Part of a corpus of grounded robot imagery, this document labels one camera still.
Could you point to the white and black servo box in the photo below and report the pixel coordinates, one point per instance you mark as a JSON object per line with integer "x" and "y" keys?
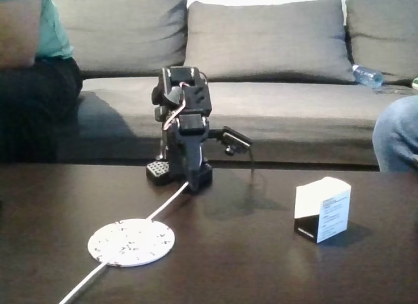
{"x": 307, "y": 199}

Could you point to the round white speckled coaster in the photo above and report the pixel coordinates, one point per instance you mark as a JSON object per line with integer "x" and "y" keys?
{"x": 130, "y": 242}

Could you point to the grey fabric sofa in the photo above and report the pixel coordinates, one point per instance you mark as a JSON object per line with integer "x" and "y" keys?
{"x": 294, "y": 108}

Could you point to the grey sofa back cushion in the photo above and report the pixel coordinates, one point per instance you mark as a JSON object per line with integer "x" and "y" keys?
{"x": 267, "y": 39}
{"x": 124, "y": 29}
{"x": 382, "y": 29}

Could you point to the person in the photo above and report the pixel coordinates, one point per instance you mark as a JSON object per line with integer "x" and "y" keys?
{"x": 32, "y": 104}

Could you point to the clear plastic water bottle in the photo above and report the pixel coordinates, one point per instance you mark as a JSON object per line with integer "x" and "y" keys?
{"x": 367, "y": 75}

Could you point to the person's knee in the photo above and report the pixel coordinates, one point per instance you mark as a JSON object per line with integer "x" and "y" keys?
{"x": 398, "y": 137}

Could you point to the small green object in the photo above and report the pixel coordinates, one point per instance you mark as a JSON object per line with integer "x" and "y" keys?
{"x": 415, "y": 84}

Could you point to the black camera on mount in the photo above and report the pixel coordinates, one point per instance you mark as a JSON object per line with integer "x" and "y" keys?
{"x": 236, "y": 139}

